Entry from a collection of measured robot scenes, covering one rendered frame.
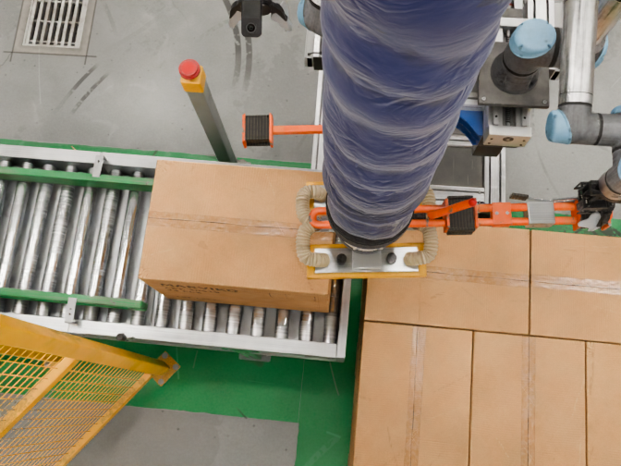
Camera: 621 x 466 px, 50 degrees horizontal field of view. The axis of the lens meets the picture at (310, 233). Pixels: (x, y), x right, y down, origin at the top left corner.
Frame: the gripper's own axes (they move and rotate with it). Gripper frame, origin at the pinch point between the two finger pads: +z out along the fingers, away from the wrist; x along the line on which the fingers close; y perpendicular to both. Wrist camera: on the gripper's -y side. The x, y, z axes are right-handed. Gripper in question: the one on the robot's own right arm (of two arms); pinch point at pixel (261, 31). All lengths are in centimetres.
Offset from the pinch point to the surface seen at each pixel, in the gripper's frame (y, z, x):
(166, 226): -37, 57, 33
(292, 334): -63, 103, -7
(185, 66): 15, 48, 31
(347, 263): -49, 38, -25
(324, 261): -49, 35, -19
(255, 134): -16.8, 25.1, 2.5
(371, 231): -48, 5, -30
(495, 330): -57, 98, -81
